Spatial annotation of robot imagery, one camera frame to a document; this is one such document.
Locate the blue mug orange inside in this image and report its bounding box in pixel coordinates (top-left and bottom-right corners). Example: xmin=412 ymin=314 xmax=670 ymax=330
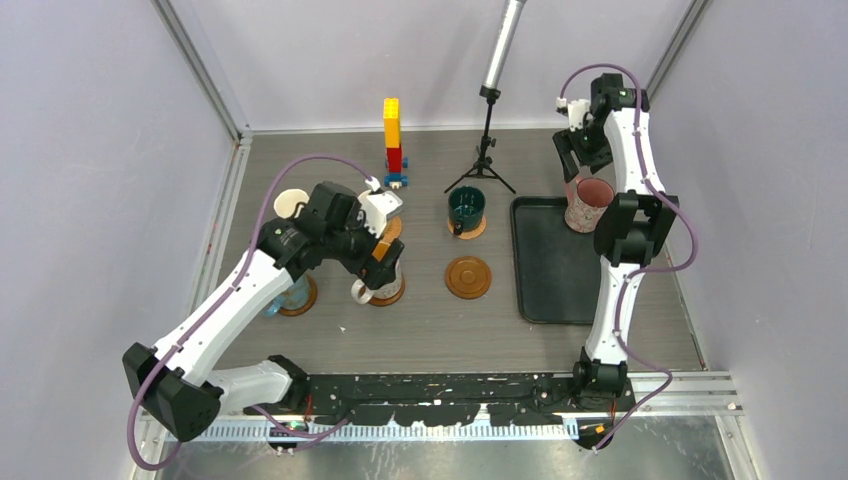
xmin=263 ymin=275 xmax=313 ymax=319

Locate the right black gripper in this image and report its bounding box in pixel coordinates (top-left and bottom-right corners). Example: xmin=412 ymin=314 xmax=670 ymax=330
xmin=551 ymin=119 xmax=612 ymax=182

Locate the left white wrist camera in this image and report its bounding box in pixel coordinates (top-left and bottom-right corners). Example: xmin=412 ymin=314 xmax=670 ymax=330
xmin=358 ymin=177 xmax=403 ymax=238

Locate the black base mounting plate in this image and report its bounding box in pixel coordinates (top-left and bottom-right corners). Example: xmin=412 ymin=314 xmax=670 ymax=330
xmin=261 ymin=373 xmax=635 ymax=427

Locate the brown ringed coaster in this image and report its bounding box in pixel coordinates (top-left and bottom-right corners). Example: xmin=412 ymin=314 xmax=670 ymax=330
xmin=445 ymin=256 xmax=492 ymax=300
xmin=369 ymin=276 xmax=406 ymax=307
xmin=278 ymin=274 xmax=319 ymax=318

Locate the brown ringed coaster front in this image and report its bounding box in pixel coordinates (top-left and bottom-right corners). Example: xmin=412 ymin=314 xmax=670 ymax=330
xmin=369 ymin=276 xmax=406 ymax=307

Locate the yellow red blue block tower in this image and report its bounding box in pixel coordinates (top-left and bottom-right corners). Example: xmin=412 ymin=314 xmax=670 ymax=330
xmin=383 ymin=97 xmax=408 ymax=189

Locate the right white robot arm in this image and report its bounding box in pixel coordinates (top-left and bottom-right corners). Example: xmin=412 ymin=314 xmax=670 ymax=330
xmin=553 ymin=73 xmax=679 ymax=411

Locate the aluminium front rail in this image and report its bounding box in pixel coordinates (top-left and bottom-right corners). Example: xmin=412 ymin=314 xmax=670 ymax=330
xmin=140 ymin=376 xmax=745 ymax=444

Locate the white floral mug orange inside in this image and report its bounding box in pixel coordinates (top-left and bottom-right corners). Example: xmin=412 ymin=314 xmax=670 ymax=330
xmin=350 ymin=262 xmax=405 ymax=306

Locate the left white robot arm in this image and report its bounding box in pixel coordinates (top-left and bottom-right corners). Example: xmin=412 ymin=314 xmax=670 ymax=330
xmin=122 ymin=181 xmax=404 ymax=442

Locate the black mug white inside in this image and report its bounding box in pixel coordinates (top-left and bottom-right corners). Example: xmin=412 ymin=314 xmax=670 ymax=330
xmin=273 ymin=188 xmax=310 ymax=219

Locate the pink mug maroon inside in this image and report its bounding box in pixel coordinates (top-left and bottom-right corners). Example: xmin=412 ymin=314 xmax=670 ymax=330
xmin=563 ymin=176 xmax=615 ymax=234

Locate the black plastic tray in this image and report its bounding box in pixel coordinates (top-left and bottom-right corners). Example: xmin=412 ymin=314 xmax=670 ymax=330
xmin=510 ymin=196 xmax=601 ymax=326

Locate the dark green mug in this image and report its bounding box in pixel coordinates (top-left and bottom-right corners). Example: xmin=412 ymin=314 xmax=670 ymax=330
xmin=448 ymin=185 xmax=486 ymax=236

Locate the woven orange coaster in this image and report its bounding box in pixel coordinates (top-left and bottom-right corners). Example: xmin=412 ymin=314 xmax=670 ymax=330
xmin=382 ymin=217 xmax=402 ymax=243
xmin=447 ymin=216 xmax=487 ymax=240

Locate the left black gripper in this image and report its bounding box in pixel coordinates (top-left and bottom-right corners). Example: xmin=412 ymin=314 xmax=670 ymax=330
xmin=324 ymin=202 xmax=403 ymax=289

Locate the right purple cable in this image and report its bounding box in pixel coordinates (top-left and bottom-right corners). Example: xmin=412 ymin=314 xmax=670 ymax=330
xmin=559 ymin=62 xmax=700 ymax=453

